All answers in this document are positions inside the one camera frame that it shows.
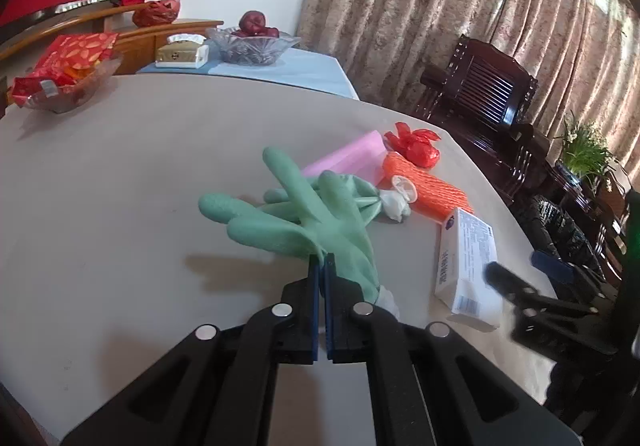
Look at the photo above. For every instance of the dark wooden side table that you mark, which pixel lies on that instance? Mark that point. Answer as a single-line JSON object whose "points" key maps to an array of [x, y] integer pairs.
{"points": [[575, 196]]}

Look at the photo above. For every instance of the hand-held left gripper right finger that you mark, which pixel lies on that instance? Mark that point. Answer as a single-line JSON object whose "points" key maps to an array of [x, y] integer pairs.
{"points": [[330, 311]]}

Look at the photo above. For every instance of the glass dish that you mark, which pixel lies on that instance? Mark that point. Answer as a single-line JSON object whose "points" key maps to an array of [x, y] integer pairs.
{"points": [[85, 88]]}

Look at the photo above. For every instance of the light blue tablecloth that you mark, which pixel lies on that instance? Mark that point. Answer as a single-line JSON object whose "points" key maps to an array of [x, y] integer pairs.
{"points": [[310, 73]]}

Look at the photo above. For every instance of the white medicine box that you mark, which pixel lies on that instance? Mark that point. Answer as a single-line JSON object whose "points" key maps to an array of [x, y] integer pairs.
{"points": [[465, 266]]}

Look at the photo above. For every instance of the dark wooden armchair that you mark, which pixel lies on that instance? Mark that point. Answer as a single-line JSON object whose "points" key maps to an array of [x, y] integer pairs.
{"points": [[612, 226], [480, 90]]}

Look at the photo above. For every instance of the black television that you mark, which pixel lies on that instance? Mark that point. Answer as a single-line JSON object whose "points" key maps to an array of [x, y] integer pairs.
{"points": [[75, 4]]}

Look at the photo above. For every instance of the pink plastic packet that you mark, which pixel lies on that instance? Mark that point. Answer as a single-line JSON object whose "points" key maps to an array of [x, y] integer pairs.
{"points": [[350, 155]]}

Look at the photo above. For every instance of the orange foam net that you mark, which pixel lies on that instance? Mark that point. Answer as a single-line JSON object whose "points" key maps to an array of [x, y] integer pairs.
{"points": [[430, 191]]}

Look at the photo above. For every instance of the red gift bag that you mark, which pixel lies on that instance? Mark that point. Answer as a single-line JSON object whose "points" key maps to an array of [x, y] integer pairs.
{"points": [[75, 53]]}

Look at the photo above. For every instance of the red wrapped bundle on cabinet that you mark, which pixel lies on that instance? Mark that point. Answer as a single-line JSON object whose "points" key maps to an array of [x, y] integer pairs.
{"points": [[155, 13]]}

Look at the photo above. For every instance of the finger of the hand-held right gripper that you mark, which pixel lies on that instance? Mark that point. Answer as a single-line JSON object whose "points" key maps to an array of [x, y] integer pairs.
{"points": [[505, 281], [550, 268]]}

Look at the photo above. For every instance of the green rubber glove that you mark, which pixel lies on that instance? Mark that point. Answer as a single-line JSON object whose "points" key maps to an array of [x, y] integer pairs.
{"points": [[300, 226]]}

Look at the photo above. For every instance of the red apple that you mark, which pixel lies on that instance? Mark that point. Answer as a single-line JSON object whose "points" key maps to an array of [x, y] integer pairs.
{"points": [[273, 32], [251, 21]]}

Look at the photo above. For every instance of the glass fruit bowl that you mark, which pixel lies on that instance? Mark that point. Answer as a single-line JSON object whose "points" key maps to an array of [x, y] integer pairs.
{"points": [[250, 50]]}

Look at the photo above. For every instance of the bin with black plastic bag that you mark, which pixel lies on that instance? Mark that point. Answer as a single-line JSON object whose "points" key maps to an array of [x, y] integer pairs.
{"points": [[550, 226]]}

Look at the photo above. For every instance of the small red snack packet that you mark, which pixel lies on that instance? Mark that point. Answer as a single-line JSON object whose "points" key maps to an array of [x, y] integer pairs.
{"points": [[30, 90]]}

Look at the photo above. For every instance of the white crumpled tissue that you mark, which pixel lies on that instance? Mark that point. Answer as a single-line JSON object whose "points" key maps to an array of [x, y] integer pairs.
{"points": [[395, 201]]}

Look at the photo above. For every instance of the white tissue box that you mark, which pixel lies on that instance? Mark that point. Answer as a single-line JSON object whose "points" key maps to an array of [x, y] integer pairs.
{"points": [[180, 53]]}

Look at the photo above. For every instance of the potted flowering plant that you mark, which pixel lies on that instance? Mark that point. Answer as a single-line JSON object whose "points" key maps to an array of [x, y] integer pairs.
{"points": [[585, 150]]}

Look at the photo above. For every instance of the wooden television cabinet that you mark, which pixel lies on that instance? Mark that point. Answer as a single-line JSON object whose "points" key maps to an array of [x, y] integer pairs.
{"points": [[140, 40]]}

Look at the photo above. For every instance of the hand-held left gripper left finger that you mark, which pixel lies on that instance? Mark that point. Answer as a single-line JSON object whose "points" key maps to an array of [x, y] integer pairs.
{"points": [[314, 311]]}

